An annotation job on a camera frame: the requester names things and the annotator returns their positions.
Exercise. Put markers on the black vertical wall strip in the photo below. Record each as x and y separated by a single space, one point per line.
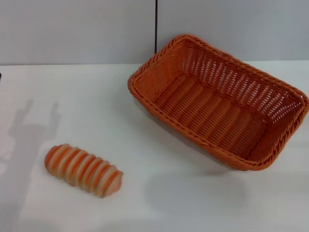
156 24

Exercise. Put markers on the orange woven plastic basket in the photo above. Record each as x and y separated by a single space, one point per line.
205 108

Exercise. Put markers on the orange striped bread roll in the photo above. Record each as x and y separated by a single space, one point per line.
82 169

